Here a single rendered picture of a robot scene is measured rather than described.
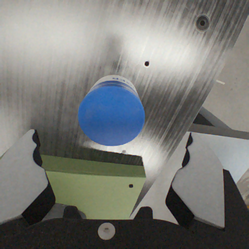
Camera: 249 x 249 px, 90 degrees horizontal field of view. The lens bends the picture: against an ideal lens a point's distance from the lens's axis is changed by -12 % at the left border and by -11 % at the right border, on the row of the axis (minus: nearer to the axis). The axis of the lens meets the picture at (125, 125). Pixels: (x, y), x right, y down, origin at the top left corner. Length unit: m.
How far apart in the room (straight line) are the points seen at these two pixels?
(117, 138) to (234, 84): 1.30
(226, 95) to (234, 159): 1.05
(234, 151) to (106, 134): 0.28
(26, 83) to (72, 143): 0.12
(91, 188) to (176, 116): 0.20
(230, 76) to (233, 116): 0.39
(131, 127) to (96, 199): 0.21
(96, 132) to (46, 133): 0.13
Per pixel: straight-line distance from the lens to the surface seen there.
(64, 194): 0.32
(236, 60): 1.36
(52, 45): 0.22
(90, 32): 0.21
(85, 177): 0.26
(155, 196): 0.38
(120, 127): 0.15
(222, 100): 1.38
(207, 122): 0.44
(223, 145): 0.33
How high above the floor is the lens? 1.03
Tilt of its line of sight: 61 degrees down
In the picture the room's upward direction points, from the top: 176 degrees clockwise
